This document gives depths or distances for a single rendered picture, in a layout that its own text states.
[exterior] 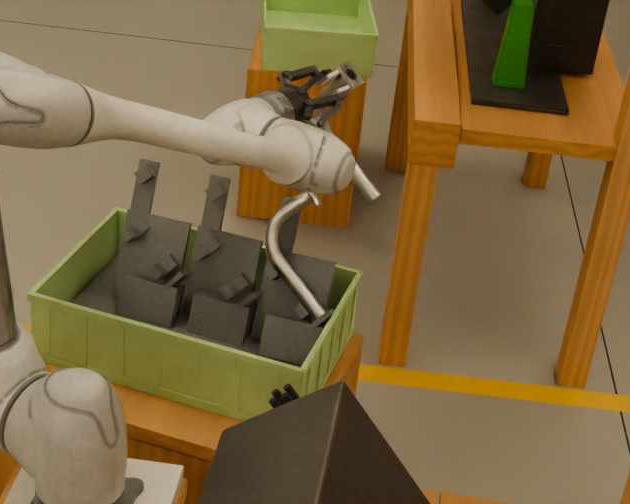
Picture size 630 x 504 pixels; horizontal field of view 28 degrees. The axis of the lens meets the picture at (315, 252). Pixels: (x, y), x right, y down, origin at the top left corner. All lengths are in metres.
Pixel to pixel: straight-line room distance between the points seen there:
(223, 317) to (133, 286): 0.22
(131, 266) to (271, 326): 0.37
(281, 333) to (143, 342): 0.30
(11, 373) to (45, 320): 0.54
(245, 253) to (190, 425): 0.41
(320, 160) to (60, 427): 0.62
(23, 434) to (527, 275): 2.96
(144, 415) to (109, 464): 0.50
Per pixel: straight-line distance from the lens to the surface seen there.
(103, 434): 2.11
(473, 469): 3.84
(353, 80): 2.54
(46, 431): 2.11
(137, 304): 2.80
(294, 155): 2.13
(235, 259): 2.76
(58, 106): 1.82
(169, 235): 2.82
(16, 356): 2.18
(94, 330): 2.66
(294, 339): 2.69
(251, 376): 2.55
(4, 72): 1.81
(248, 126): 2.22
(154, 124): 2.01
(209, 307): 2.74
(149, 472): 2.36
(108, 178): 5.13
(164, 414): 2.64
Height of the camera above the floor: 2.45
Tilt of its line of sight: 31 degrees down
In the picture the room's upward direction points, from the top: 7 degrees clockwise
